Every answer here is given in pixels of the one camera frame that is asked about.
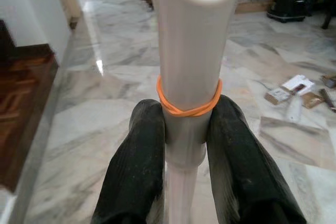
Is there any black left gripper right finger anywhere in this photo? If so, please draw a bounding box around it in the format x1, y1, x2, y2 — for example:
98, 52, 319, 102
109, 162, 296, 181
207, 97, 308, 224

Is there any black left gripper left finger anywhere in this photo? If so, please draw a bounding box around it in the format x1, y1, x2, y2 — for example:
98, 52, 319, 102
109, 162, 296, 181
93, 99, 166, 224

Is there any orange rubber band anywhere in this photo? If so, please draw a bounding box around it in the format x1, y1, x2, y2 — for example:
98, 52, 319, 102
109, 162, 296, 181
156, 74, 224, 118

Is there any beige hand broom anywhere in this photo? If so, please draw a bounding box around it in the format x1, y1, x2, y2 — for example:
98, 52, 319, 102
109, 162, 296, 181
143, 0, 251, 224

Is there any white plastic tube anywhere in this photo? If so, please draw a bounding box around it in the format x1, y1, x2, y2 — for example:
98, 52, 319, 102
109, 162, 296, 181
285, 95, 303, 123

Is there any small brown printed box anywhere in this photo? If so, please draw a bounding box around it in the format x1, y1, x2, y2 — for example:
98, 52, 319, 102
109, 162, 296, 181
263, 88, 290, 106

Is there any gold brown packet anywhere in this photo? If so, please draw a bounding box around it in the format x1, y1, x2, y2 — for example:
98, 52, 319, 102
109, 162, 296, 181
301, 92, 326, 109

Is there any small white box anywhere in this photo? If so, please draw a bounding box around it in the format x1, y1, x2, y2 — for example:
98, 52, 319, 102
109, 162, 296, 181
280, 74, 316, 97

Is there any black marker pen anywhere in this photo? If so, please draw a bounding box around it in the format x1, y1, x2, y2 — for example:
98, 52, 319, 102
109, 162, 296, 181
318, 88, 336, 109

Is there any dark wooden staircase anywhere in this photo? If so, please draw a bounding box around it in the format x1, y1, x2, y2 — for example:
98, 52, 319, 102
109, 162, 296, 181
0, 19, 59, 192

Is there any long cardboard box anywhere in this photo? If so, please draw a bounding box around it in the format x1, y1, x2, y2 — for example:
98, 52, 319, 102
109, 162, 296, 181
234, 0, 273, 15

